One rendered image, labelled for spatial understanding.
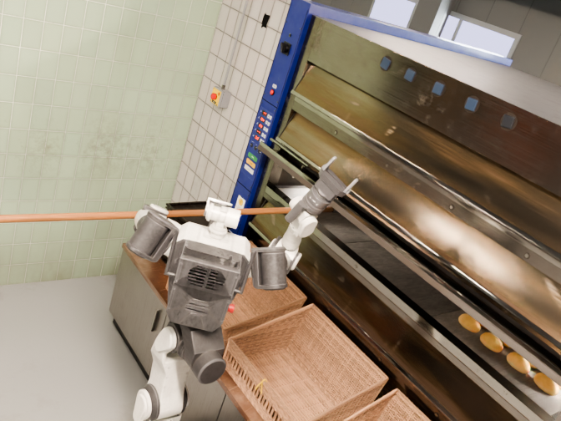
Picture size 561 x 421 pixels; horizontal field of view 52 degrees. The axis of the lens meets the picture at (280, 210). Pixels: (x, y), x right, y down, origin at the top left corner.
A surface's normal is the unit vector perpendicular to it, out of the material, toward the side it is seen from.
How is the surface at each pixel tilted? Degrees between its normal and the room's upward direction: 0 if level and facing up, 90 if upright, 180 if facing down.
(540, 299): 70
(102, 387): 0
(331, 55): 90
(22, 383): 0
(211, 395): 90
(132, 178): 90
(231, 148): 90
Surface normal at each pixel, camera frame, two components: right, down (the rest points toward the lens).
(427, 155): -0.62, -0.28
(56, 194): 0.56, 0.49
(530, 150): -0.77, 0.02
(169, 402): 0.62, 0.18
